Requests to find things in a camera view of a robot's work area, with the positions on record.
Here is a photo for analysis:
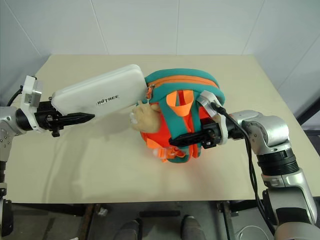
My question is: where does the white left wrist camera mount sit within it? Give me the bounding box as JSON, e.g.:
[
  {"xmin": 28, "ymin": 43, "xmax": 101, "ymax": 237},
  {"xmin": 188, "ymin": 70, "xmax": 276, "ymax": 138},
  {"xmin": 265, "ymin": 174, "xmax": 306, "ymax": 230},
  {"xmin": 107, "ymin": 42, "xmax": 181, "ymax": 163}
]
[{"xmin": 18, "ymin": 74, "xmax": 44, "ymax": 132}]

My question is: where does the dark furniture piece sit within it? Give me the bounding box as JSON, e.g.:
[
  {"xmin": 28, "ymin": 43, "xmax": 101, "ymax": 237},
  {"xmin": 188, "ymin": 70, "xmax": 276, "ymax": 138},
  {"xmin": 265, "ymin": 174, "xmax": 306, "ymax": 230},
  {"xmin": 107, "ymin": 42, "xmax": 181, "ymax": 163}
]
[{"xmin": 295, "ymin": 97, "xmax": 320, "ymax": 131}]

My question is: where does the dark rounded shape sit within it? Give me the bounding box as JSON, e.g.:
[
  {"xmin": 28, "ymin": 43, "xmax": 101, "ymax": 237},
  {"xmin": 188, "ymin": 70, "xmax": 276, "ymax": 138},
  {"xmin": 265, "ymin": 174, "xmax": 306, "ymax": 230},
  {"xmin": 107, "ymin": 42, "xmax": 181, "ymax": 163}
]
[
  {"xmin": 117, "ymin": 218, "xmax": 142, "ymax": 240},
  {"xmin": 180, "ymin": 215, "xmax": 201, "ymax": 240}
]

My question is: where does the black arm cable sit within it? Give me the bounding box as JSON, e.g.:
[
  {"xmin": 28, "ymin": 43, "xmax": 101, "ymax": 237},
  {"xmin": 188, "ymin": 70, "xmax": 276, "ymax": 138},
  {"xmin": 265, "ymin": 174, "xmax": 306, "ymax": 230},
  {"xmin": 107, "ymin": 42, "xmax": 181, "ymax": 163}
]
[
  {"xmin": 211, "ymin": 101, "xmax": 277, "ymax": 227},
  {"xmin": 6, "ymin": 85, "xmax": 25, "ymax": 106}
]

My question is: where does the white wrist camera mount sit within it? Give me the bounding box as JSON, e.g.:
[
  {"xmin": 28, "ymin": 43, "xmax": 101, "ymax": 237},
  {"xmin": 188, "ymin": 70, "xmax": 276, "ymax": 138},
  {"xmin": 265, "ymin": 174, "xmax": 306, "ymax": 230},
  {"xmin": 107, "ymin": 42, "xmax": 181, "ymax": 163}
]
[
  {"xmin": 18, "ymin": 74, "xmax": 44, "ymax": 132},
  {"xmin": 196, "ymin": 90, "xmax": 229, "ymax": 146}
]

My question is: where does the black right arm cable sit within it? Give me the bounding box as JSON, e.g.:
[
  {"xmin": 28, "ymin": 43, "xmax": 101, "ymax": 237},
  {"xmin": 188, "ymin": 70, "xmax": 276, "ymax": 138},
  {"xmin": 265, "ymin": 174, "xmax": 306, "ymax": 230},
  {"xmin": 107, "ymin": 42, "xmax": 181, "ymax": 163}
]
[{"xmin": 211, "ymin": 101, "xmax": 277, "ymax": 227}]

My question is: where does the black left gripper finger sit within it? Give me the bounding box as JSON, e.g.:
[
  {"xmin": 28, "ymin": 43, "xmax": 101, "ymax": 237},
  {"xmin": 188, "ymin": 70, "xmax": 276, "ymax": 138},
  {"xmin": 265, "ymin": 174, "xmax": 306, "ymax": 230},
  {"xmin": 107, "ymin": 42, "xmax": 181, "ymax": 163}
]
[{"xmin": 60, "ymin": 112, "xmax": 96, "ymax": 127}]

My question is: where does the orange and teal backpack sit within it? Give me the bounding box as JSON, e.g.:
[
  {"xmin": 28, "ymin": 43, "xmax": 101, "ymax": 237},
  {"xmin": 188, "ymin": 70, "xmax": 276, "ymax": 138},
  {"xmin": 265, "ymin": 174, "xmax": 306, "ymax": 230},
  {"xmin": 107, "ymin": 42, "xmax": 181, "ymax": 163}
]
[{"xmin": 139, "ymin": 68, "xmax": 226, "ymax": 165}]

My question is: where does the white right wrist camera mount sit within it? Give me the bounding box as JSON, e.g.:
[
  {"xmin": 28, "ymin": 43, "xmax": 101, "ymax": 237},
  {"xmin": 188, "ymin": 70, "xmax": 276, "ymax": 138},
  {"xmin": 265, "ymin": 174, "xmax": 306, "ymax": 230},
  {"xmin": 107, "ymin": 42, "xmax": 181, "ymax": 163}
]
[{"xmin": 196, "ymin": 90, "xmax": 229, "ymax": 146}]

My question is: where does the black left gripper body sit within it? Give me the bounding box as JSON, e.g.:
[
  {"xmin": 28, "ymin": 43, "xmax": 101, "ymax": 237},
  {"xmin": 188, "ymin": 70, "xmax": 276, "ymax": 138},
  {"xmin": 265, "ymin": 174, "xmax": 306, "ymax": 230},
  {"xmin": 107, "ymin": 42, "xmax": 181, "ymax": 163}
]
[{"xmin": 33, "ymin": 100, "xmax": 64, "ymax": 138}]

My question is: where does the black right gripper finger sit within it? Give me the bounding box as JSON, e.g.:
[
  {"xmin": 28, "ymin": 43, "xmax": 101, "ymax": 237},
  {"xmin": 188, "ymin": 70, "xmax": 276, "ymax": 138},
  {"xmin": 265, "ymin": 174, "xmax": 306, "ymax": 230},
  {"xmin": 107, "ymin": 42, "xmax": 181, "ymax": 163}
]
[{"xmin": 168, "ymin": 130, "xmax": 205, "ymax": 148}]

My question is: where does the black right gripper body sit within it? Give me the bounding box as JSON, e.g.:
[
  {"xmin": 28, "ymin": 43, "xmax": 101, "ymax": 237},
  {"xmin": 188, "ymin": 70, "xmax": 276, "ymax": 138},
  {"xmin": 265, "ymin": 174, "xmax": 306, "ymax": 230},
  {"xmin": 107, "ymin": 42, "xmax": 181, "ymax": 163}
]
[{"xmin": 199, "ymin": 119, "xmax": 223, "ymax": 151}]

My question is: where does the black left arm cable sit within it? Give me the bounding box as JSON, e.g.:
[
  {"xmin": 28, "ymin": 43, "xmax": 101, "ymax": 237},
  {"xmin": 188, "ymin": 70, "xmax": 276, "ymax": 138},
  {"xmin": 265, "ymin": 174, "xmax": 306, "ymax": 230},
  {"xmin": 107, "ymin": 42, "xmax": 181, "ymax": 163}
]
[{"xmin": 6, "ymin": 85, "xmax": 25, "ymax": 106}]

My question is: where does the white floor cable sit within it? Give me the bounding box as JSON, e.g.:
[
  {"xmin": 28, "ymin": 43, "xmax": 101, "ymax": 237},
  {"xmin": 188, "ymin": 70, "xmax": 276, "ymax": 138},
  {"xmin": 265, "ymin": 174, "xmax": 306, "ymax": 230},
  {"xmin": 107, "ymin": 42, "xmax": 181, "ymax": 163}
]
[{"xmin": 237, "ymin": 225, "xmax": 266, "ymax": 240}]

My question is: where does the beige plush toy pendant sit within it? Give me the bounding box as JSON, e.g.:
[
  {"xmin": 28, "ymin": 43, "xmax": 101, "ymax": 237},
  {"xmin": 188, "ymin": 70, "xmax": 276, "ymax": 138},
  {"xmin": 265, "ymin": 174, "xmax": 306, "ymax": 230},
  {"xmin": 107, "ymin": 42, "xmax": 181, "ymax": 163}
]
[{"xmin": 129, "ymin": 100, "xmax": 161, "ymax": 133}]

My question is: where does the white zippered box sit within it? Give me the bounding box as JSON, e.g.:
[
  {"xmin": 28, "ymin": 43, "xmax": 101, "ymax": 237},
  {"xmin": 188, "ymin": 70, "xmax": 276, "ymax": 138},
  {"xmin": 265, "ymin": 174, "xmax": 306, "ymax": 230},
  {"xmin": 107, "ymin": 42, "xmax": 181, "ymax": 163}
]
[{"xmin": 50, "ymin": 64, "xmax": 149, "ymax": 119}]

